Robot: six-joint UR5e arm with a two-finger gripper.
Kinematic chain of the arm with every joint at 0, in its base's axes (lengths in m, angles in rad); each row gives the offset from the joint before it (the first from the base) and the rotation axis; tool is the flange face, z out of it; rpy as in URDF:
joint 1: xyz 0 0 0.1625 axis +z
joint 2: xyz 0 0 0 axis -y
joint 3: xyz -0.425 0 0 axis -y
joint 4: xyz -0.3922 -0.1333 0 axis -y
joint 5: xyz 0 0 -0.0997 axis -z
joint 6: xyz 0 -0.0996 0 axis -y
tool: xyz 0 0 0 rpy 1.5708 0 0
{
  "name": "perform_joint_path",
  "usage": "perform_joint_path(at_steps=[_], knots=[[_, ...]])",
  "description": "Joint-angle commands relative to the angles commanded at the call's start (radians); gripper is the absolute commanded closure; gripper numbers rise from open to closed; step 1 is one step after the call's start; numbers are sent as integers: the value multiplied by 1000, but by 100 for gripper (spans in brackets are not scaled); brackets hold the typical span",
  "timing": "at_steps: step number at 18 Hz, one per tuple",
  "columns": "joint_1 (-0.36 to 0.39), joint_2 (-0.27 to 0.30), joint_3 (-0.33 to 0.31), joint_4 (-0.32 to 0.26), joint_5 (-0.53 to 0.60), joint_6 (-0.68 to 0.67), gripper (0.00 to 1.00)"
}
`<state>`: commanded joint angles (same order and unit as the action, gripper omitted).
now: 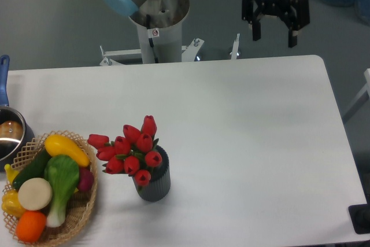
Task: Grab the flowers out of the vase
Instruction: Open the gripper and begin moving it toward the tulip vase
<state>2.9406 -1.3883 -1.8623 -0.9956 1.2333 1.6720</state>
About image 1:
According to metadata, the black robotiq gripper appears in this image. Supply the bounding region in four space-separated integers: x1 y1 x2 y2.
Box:
242 0 310 47

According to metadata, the red tulip bouquet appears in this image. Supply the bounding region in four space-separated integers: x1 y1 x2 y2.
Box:
87 115 164 189

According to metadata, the dark grey ribbed vase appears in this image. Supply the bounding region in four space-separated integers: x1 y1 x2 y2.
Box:
132 146 171 202

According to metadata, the black device at table edge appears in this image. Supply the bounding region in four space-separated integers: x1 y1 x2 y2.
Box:
348 204 369 234

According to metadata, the purple red radish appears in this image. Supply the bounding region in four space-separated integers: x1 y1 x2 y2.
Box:
77 168 94 192

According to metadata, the yellow squash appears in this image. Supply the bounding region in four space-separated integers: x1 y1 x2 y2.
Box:
44 134 90 167

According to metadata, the green bok choy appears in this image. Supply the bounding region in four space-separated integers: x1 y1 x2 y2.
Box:
44 154 79 228

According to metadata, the woven wicker basket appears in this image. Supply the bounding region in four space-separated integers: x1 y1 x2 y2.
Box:
1 131 98 246

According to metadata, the green cucumber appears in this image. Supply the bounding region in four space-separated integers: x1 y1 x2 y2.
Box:
12 149 51 190

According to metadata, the beige round bun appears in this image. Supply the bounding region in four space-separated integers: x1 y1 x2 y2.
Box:
18 178 53 211

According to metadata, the yellow banana tip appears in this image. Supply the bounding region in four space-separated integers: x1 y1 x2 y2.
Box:
4 164 19 184

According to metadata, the orange fruit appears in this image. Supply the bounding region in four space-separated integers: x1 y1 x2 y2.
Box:
16 211 46 243

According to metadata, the yellow bell pepper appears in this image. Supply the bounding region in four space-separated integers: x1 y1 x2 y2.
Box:
1 189 26 218

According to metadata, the white frame at right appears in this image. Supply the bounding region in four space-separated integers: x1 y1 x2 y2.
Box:
342 68 369 124

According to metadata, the white metal base frame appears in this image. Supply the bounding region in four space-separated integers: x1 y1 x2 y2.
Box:
99 33 242 67

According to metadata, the blue handled saucepan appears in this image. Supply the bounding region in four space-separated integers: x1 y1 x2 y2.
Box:
1 54 34 172

